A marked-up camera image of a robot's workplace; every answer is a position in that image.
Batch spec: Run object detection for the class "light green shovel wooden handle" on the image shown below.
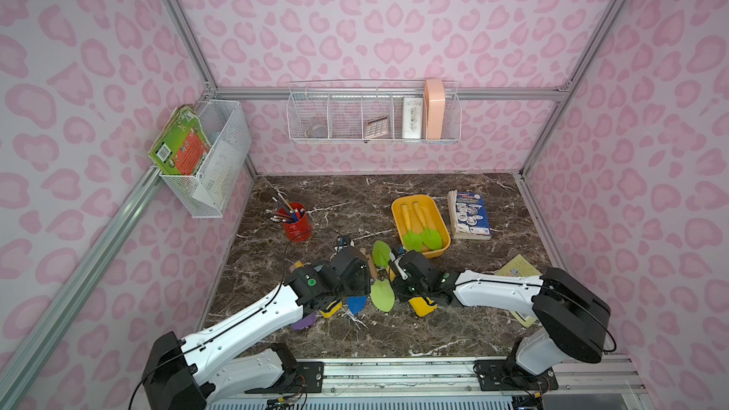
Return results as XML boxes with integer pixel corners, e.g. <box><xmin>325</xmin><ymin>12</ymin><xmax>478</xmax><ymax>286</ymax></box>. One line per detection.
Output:
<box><xmin>368</xmin><ymin>240</ymin><xmax>395</xmax><ymax>312</ymax></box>

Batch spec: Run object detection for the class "dark green shovel yellow handle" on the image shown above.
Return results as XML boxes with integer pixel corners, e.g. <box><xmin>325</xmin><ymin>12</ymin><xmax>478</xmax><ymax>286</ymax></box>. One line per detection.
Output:
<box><xmin>402</xmin><ymin>204</ymin><xmax>423</xmax><ymax>252</ymax></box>

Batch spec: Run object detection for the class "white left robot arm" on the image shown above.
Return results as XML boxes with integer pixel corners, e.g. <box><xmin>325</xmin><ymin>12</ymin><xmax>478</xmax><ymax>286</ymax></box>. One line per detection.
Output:
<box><xmin>140</xmin><ymin>245</ymin><xmax>370</xmax><ymax>409</ymax></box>

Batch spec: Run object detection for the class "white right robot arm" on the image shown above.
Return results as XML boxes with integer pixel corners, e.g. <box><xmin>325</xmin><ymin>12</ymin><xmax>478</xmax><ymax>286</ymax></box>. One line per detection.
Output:
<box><xmin>390</xmin><ymin>252</ymin><xmax>613</xmax><ymax>376</ymax></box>

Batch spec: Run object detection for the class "purple plastic shovel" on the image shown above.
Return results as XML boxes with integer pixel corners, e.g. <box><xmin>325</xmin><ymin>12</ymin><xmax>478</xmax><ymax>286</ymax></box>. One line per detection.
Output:
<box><xmin>292</xmin><ymin>313</ymin><xmax>317</xmax><ymax>331</ymax></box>

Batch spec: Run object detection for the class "yellow plastic storage box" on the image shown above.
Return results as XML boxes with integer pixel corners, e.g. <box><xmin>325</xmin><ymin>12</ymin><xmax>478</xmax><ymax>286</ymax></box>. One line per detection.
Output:
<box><xmin>391</xmin><ymin>195</ymin><xmax>451</xmax><ymax>258</ymax></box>

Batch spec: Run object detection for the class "white box in shelf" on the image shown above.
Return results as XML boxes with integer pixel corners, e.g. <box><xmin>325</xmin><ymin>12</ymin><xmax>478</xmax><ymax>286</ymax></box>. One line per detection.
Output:
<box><xmin>402</xmin><ymin>97</ymin><xmax>423</xmax><ymax>140</ymax></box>

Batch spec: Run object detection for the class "yellow plastic scoop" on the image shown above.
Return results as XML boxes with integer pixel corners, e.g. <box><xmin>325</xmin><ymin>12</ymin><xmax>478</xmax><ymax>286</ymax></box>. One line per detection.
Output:
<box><xmin>320</xmin><ymin>301</ymin><xmax>343</xmax><ymax>319</ymax></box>

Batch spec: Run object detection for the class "red pen cup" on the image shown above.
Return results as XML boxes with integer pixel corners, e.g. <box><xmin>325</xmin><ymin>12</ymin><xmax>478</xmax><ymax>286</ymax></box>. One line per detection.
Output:
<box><xmin>282</xmin><ymin>202</ymin><xmax>313</xmax><ymax>242</ymax></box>

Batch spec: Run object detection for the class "yellow green booklet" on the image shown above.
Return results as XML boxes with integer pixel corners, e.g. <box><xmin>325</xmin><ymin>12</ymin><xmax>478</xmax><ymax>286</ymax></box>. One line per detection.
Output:
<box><xmin>495</xmin><ymin>254</ymin><xmax>541</xmax><ymax>328</ymax></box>

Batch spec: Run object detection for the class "round glass jar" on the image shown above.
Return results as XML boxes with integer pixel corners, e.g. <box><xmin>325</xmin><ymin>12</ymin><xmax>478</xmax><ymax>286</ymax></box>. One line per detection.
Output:
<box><xmin>305</xmin><ymin>118</ymin><xmax>328</xmax><ymax>140</ymax></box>

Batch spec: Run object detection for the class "small brown palette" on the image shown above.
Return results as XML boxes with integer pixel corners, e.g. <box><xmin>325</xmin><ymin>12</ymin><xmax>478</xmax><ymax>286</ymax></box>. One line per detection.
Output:
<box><xmin>364</xmin><ymin>116</ymin><xmax>391</xmax><ymax>140</ymax></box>

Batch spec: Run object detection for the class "pink case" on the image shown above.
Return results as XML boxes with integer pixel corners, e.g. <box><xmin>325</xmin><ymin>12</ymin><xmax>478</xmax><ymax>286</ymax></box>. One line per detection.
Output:
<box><xmin>423</xmin><ymin>79</ymin><xmax>445</xmax><ymax>140</ymax></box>

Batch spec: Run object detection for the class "green red book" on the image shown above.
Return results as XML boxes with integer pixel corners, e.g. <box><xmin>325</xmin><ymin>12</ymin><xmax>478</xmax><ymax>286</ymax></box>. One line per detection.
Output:
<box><xmin>148</xmin><ymin>104</ymin><xmax>212</xmax><ymax>176</ymax></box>

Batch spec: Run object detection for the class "blue shovel wooden handle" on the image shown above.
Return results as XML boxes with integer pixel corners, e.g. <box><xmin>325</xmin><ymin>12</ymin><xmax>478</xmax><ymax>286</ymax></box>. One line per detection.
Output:
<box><xmin>347</xmin><ymin>296</ymin><xmax>368</xmax><ymax>315</ymax></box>

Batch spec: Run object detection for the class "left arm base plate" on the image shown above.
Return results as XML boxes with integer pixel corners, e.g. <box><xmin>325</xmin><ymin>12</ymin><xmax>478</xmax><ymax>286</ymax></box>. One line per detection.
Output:
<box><xmin>245</xmin><ymin>343</ymin><xmax>325</xmax><ymax>394</ymax></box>

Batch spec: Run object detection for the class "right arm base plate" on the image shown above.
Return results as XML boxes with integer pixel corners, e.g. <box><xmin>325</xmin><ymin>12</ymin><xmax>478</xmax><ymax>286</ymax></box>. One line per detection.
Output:
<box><xmin>473</xmin><ymin>360</ymin><xmax>559</xmax><ymax>393</ymax></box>

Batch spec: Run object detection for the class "white wire wall shelf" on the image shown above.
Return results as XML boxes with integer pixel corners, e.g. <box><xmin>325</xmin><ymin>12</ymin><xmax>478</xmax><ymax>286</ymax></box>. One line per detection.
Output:
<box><xmin>286</xmin><ymin>80</ymin><xmax>461</xmax><ymax>144</ymax></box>

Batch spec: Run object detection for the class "white wire wall basket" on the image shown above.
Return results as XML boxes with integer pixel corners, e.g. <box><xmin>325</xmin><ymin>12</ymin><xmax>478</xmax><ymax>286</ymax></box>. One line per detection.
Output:
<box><xmin>159</xmin><ymin>100</ymin><xmax>252</xmax><ymax>218</ymax></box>

